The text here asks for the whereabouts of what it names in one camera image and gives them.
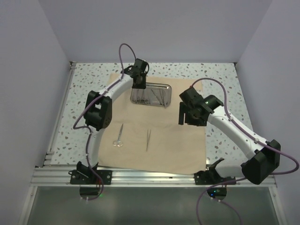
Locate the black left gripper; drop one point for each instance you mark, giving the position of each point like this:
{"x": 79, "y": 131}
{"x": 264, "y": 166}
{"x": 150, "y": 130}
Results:
{"x": 142, "y": 86}

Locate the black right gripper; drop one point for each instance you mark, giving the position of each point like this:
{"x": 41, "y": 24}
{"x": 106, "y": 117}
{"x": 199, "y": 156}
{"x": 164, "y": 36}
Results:
{"x": 183, "y": 109}

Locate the steel tweezers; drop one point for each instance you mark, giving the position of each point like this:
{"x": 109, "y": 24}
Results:
{"x": 148, "y": 138}

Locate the beige cloth wrap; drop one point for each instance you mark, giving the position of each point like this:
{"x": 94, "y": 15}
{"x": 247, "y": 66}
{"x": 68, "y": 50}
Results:
{"x": 173, "y": 148}

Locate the steel surgical scissors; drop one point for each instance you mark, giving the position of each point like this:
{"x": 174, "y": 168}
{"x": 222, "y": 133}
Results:
{"x": 140, "y": 97}
{"x": 118, "y": 142}

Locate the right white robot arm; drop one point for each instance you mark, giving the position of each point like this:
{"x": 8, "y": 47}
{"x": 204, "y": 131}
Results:
{"x": 261, "y": 161}

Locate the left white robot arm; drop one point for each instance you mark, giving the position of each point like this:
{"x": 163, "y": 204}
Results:
{"x": 98, "y": 111}

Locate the steel probe in tray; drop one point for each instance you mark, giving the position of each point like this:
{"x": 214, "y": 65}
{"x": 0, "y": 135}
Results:
{"x": 162, "y": 94}

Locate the steel instrument tray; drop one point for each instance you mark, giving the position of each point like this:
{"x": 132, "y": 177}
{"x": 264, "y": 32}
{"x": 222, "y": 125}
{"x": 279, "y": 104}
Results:
{"x": 155, "y": 94}

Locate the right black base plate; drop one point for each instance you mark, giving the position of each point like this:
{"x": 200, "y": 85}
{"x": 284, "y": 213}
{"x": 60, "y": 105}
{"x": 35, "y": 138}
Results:
{"x": 211, "y": 178}

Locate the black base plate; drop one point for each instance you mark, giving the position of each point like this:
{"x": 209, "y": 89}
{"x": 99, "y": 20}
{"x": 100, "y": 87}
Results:
{"x": 78, "y": 178}
{"x": 211, "y": 178}

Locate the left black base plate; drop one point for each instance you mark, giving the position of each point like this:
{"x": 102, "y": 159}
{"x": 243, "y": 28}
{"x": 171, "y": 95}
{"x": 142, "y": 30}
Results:
{"x": 78, "y": 178}

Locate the aluminium left side rail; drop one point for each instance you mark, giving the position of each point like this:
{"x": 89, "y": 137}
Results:
{"x": 49, "y": 152}

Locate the aluminium rail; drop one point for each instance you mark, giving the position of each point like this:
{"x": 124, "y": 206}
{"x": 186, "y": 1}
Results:
{"x": 58, "y": 176}
{"x": 49, "y": 152}

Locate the aluminium front rail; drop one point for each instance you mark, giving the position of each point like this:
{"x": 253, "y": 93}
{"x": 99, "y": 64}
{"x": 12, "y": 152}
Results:
{"x": 58, "y": 176}

